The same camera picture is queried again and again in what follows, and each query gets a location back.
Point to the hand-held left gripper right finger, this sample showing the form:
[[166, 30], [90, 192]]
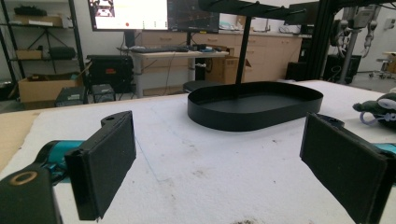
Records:
[[345, 161]]

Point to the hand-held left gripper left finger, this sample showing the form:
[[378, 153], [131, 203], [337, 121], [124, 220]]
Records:
[[102, 161]]

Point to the dark green plush toy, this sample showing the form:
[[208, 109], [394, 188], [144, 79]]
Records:
[[378, 109]]

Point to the small black device box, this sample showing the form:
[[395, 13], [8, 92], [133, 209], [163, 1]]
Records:
[[103, 92]]

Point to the black device with white label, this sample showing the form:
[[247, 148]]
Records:
[[71, 96]]

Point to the black equipment case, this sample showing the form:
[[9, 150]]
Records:
[[109, 73]]

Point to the large open cardboard box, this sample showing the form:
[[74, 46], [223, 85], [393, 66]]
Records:
[[43, 90]]

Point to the white foam mat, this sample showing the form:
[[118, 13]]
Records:
[[199, 161]]

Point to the wheeled stool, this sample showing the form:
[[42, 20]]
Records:
[[384, 67]]

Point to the black computer tower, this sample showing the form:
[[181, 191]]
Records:
[[295, 71]]

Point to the black hook stand with tray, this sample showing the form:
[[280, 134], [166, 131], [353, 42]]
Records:
[[249, 116]]

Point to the white robot on stand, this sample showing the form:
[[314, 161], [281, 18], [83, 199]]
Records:
[[351, 46]]

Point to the black round stool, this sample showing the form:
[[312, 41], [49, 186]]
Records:
[[199, 85]]

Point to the black metal shelf rack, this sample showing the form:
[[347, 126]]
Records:
[[76, 40]]

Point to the black keyboard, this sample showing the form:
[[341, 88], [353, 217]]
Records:
[[158, 49]]

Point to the light wooden desk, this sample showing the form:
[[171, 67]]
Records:
[[174, 55]]

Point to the light wooden cabinet row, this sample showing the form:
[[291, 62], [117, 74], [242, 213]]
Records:
[[271, 56]]

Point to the cardboard box under desk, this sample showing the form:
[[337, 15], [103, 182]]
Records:
[[222, 71]]

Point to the bright computer monitor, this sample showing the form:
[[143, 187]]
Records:
[[134, 14]]

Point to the dark computer monitor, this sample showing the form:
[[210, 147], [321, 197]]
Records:
[[191, 15]]

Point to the black metal frame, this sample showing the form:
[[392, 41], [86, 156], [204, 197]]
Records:
[[320, 40]]

